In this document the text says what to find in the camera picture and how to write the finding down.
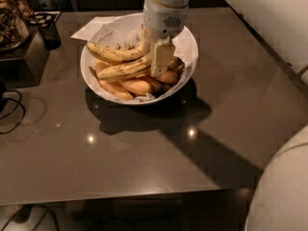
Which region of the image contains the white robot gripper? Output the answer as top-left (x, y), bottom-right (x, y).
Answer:
top-left (138, 0), bottom-right (189, 77)

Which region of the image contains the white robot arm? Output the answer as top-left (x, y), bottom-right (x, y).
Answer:
top-left (139, 0), bottom-right (308, 231)

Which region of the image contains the small orange banana upper right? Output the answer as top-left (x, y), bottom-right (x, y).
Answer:
top-left (167, 57), bottom-right (183, 69)

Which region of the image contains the long spotted yellow banana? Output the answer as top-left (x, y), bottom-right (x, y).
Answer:
top-left (97, 54), bottom-right (152, 82)

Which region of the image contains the white bowl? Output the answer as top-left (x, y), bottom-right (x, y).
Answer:
top-left (80, 13), bottom-right (198, 105)

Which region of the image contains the orange banana front middle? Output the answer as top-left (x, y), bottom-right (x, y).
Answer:
top-left (118, 78), bottom-right (154, 96)

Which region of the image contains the white paper bowl liner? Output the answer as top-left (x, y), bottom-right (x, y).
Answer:
top-left (80, 13), bottom-right (198, 105)

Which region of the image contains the orange banana front left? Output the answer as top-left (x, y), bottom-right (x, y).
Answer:
top-left (94, 61), bottom-right (134, 100)

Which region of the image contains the white paper sheet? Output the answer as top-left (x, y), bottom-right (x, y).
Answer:
top-left (71, 16), bottom-right (116, 40)

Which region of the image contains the black cup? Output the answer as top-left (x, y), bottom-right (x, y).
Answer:
top-left (39, 25), bottom-right (62, 50)

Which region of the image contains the black patterned coaster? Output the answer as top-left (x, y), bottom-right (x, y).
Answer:
top-left (28, 12), bottom-right (61, 27)

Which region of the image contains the dark box stand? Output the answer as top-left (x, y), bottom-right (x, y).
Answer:
top-left (0, 27), bottom-right (50, 89)

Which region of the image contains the glass jar with snacks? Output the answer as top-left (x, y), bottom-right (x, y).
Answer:
top-left (0, 0), bottom-right (30, 52)

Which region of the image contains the black cable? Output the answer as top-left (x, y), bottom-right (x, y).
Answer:
top-left (0, 89), bottom-right (27, 136)

